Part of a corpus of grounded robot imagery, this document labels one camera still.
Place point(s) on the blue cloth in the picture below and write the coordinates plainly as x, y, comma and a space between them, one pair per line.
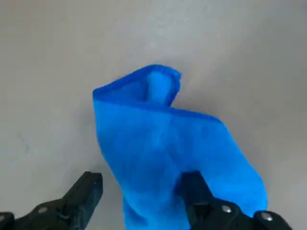
156, 143

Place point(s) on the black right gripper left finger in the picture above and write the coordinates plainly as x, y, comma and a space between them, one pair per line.
72, 206

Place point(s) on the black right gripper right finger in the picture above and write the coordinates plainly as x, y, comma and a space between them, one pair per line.
204, 213

